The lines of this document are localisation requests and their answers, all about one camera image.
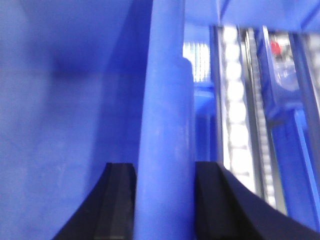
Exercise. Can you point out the blue bin below right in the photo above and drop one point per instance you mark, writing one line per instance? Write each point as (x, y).
(295, 164)

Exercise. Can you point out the red object in bin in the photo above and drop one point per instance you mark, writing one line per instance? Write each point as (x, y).
(275, 48)

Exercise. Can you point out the white roller track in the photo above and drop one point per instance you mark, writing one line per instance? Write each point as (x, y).
(236, 153)

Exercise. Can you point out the blue bin under held bin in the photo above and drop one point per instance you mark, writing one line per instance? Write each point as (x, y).
(199, 48)

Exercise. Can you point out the large blue plastic bin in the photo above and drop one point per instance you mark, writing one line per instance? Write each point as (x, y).
(84, 83)

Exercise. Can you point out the small grey roller track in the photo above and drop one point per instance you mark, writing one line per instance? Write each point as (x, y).
(260, 120)

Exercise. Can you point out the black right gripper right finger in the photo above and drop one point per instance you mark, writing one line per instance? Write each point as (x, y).
(226, 210)

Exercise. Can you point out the blue bin with parts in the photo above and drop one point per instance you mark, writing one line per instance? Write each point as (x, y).
(276, 100)

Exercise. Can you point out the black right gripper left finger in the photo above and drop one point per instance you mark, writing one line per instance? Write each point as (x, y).
(107, 213)

